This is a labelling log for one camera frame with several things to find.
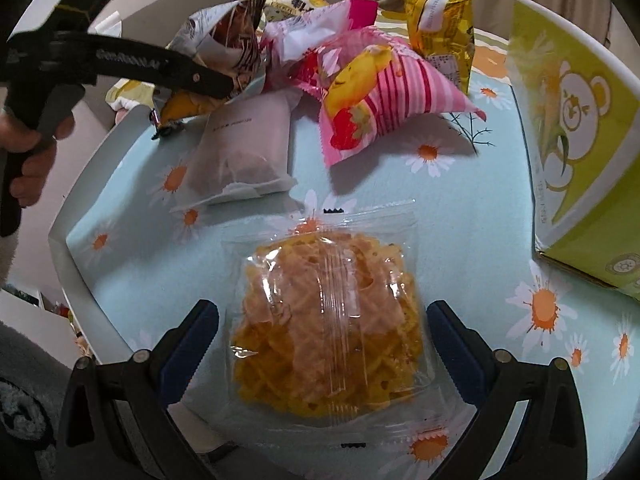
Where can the white table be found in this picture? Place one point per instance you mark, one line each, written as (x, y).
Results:
(85, 170)

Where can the green striped floral blanket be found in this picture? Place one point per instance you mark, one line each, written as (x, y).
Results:
(492, 60)

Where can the yellow white printed snack packet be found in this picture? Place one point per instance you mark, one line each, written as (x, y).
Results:
(292, 6)

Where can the pink striped snack packet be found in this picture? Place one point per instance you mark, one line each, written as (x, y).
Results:
(400, 91)

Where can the white snack bag black lettering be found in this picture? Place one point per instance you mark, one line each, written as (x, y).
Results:
(235, 25)

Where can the green cardboard box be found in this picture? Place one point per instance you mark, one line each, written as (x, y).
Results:
(575, 135)

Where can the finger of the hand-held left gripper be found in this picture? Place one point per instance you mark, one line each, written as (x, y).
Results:
(164, 130)
(200, 79)

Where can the pink cloth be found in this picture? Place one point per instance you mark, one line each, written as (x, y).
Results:
(121, 116)

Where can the frosted pink snack packet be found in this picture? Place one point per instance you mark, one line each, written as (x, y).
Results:
(245, 130)

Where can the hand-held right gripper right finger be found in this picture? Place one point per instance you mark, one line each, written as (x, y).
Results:
(457, 346)

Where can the person's left hand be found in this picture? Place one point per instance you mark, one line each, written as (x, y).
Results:
(32, 170)

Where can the grey rug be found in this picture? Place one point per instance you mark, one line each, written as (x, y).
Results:
(25, 360)

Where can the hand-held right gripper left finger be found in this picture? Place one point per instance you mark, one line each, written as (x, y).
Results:
(192, 341)

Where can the clear packet of yellow chips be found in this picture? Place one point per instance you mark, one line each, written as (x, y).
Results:
(325, 310)

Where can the pink white snack packet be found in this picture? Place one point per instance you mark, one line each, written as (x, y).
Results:
(295, 40)

